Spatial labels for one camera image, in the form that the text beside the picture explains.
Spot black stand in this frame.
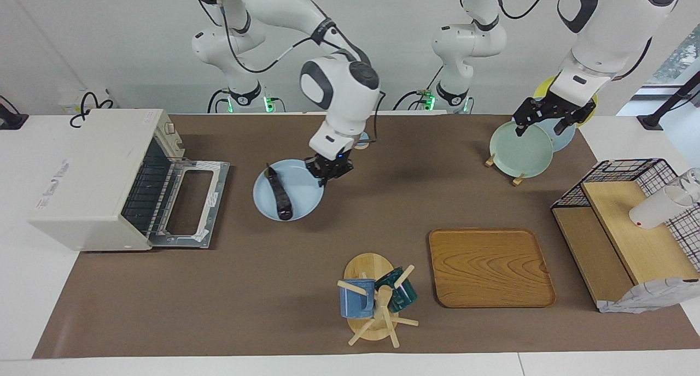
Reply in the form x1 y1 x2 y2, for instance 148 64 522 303
637 70 700 132
0 94 30 131

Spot clear glass cup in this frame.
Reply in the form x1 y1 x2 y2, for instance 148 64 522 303
675 168 700 205

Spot yellow plate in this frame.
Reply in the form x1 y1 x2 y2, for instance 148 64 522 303
533 75 598 126

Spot blue mug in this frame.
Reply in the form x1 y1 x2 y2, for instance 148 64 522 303
339 278 377 319

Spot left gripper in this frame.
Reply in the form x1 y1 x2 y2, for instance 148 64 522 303
513 92 597 137

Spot white cup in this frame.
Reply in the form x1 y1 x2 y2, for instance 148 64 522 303
628 185 696 231

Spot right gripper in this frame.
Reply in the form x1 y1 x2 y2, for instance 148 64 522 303
305 149 355 188

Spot window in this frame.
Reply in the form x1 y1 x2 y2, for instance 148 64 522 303
646 25 700 87

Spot wooden plate rack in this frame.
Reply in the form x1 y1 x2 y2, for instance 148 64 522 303
485 153 526 187

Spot wooden mug tree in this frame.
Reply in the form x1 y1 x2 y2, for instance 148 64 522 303
337 252 420 349

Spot light blue plate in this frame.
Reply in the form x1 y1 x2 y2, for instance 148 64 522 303
253 158 325 222

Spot white toaster oven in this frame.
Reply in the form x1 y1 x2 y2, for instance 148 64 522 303
27 108 231 252

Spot dark green mug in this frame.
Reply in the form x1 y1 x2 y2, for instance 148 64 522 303
374 266 418 314

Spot pale blue plate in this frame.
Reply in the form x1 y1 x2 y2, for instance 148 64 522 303
512 110 576 153

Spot dark purple eggplant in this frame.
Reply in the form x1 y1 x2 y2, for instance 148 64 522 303
265 163 295 221

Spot grey white cloth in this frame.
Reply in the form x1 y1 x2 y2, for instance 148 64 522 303
597 277 700 315

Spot black cable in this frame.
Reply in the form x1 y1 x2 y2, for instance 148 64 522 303
206 87 231 114
392 64 445 113
494 0 556 21
69 91 116 128
216 0 387 145
611 36 655 83

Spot black wire wooden shelf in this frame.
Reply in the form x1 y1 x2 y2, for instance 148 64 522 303
550 157 700 312

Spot pale green plate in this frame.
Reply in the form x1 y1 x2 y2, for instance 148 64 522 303
489 120 555 179

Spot wooden tray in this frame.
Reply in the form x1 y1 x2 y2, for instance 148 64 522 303
428 227 557 309

